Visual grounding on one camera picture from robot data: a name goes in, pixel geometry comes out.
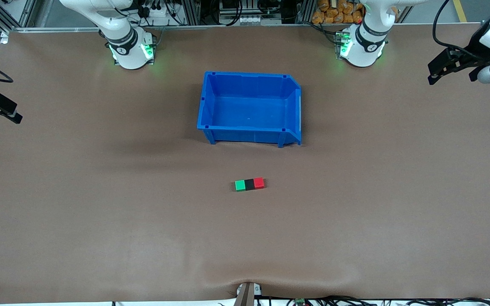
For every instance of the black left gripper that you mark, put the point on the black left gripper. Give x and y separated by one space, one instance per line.
468 58

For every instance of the red cube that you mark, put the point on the red cube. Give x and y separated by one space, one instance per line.
259 182

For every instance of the green cube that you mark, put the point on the green cube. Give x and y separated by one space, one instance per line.
240 185

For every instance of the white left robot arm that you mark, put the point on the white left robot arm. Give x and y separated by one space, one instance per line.
366 46

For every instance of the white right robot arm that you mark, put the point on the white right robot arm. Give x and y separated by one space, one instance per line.
126 46

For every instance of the black cube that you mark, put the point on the black cube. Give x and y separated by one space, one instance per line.
249 184

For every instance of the pile of orange packets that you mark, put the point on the pile of orange packets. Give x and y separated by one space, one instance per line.
336 12

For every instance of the brown table cover mat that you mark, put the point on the brown table cover mat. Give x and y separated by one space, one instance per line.
143 238

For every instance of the white power strip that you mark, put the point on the white power strip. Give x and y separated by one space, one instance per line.
158 10

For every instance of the blue plastic storage bin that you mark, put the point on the blue plastic storage bin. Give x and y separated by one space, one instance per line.
249 112

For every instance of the small green connector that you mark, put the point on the small green connector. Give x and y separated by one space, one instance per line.
299 301

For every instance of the metal clamp bracket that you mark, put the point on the metal clamp bracket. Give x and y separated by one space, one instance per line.
247 294

